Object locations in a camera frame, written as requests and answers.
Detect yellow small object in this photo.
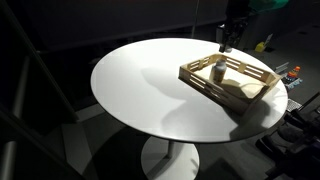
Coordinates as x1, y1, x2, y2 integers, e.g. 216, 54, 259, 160
255, 42, 266, 52

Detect white pill bottle orange label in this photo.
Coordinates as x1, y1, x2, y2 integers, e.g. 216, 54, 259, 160
213, 59, 227, 83

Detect wooden tray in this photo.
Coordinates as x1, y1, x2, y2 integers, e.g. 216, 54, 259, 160
179, 54, 281, 115

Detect white round table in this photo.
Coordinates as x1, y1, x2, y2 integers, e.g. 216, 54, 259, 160
91, 38, 288, 180

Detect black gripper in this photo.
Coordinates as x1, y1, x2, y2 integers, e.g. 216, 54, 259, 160
219, 17, 248, 45

